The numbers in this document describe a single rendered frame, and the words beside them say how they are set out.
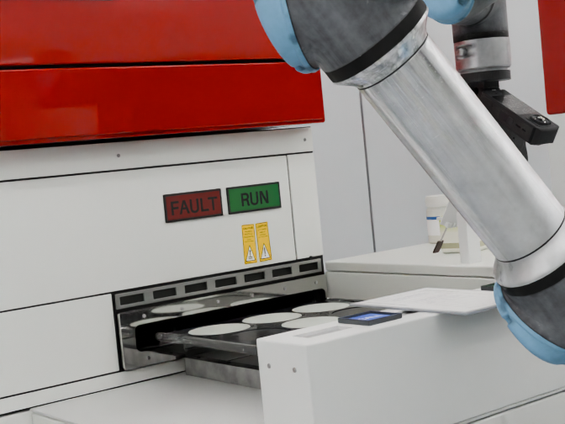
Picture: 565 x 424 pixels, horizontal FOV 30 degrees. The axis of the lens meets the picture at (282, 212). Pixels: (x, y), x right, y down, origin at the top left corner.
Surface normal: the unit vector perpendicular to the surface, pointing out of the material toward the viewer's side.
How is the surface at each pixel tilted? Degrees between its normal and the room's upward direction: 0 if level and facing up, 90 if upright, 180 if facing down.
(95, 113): 90
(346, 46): 118
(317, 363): 90
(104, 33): 90
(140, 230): 90
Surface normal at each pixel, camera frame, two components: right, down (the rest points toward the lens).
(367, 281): -0.79, 0.11
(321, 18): -0.20, 0.55
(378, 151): 0.61, -0.02
